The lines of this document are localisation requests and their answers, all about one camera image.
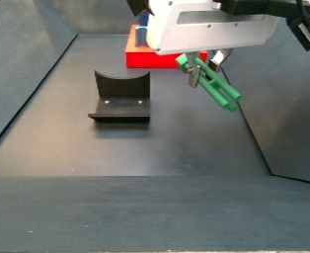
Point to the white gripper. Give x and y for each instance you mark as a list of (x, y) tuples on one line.
[(192, 25)]

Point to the green three prong object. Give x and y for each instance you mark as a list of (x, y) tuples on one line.
[(214, 85)]

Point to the red peg board block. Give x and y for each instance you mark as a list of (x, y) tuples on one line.
[(141, 57)]

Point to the black curved fixture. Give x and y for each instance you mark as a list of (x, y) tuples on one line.
[(124, 99)]

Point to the tall dark blue block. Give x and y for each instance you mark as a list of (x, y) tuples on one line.
[(144, 18)]

